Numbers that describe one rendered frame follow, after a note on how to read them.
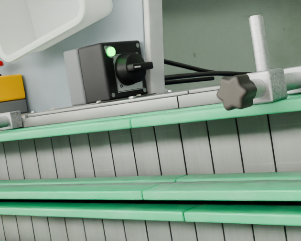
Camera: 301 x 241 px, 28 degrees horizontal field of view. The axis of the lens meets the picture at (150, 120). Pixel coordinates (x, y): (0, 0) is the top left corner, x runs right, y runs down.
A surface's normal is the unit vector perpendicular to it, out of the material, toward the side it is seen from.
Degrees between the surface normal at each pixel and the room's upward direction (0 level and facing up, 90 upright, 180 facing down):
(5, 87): 90
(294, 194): 0
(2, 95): 90
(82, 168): 0
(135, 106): 0
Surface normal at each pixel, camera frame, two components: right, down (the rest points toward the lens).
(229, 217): -0.66, 0.15
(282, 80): 0.74, -0.08
